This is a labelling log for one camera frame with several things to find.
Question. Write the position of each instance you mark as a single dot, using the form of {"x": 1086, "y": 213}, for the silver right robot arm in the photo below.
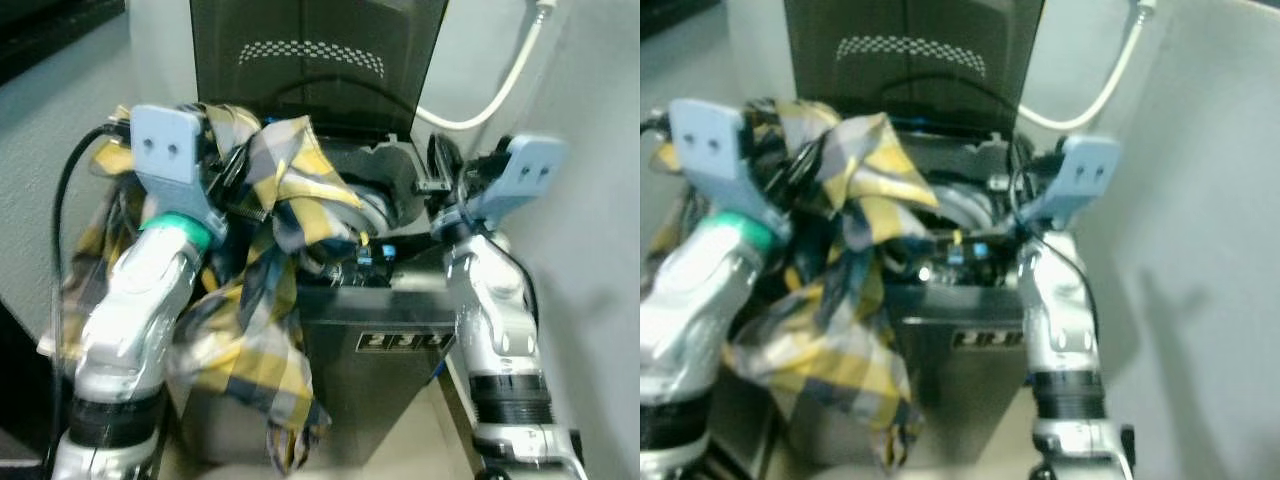
{"x": 495, "y": 300}
{"x": 1060, "y": 310}

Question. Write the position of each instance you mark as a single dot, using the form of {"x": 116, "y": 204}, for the dark translucent washer lid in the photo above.
{"x": 320, "y": 90}
{"x": 910, "y": 95}

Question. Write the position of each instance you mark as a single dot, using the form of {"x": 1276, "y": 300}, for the yellow grey plaid shirt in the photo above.
{"x": 270, "y": 330}
{"x": 850, "y": 340}

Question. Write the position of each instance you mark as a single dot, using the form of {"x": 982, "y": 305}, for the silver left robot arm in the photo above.
{"x": 685, "y": 300}
{"x": 130, "y": 300}

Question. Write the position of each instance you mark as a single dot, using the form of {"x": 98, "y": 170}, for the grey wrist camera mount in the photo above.
{"x": 712, "y": 150}
{"x": 525, "y": 170}
{"x": 1085, "y": 175}
{"x": 165, "y": 150}

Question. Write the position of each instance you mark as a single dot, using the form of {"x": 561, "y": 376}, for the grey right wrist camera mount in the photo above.
{"x": 1085, "y": 175}
{"x": 525, "y": 170}

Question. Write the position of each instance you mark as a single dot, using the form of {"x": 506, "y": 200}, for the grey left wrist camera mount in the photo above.
{"x": 712, "y": 150}
{"x": 165, "y": 150}

